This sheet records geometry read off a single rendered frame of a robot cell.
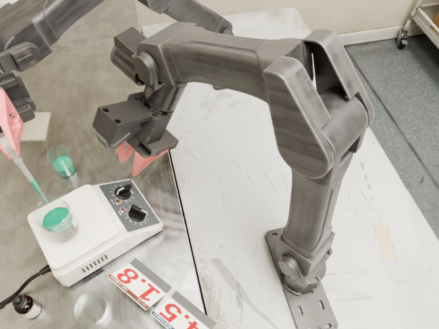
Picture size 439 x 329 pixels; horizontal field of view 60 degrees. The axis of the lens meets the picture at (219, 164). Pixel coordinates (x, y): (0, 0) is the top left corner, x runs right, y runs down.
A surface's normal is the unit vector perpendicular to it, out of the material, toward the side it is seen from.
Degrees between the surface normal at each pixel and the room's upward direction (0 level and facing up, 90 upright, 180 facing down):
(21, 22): 11
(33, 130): 0
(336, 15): 90
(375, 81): 0
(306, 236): 82
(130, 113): 29
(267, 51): 23
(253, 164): 0
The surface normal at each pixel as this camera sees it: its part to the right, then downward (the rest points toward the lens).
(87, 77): 0.04, -0.56
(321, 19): 0.25, 0.81
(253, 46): -0.25, -0.74
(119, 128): 0.72, 0.65
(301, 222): -0.71, 0.57
